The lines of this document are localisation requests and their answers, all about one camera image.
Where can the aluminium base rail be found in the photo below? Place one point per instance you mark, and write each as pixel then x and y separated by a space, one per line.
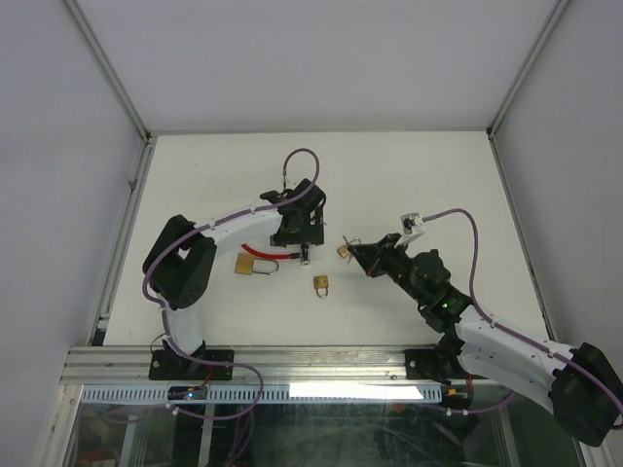
pixel 128 364

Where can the black mounting plate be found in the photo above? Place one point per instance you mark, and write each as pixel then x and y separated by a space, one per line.
pixel 431 363
pixel 167 365

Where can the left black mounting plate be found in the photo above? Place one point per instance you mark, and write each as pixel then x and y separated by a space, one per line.
pixel 167 365

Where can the large brass padlock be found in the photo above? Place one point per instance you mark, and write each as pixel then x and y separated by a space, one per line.
pixel 247 264

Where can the red cable lock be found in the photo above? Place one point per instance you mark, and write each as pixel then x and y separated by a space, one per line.
pixel 302 255

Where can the white slotted cable duct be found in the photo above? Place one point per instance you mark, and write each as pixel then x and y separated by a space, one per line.
pixel 291 393

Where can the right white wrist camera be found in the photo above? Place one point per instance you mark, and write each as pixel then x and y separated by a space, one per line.
pixel 413 227

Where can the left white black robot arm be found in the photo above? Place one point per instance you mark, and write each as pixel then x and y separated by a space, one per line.
pixel 178 266

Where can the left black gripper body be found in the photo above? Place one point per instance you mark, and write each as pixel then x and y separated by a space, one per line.
pixel 306 233

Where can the silver key bunch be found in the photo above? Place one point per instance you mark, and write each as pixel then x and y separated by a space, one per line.
pixel 348 240

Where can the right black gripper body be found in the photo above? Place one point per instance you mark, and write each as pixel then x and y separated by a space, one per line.
pixel 392 261

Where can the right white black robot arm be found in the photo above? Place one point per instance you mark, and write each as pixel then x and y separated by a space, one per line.
pixel 577 385

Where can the small brass padlock long shackle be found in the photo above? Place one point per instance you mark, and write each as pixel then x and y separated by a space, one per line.
pixel 344 250

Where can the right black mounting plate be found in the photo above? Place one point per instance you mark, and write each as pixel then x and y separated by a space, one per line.
pixel 431 363

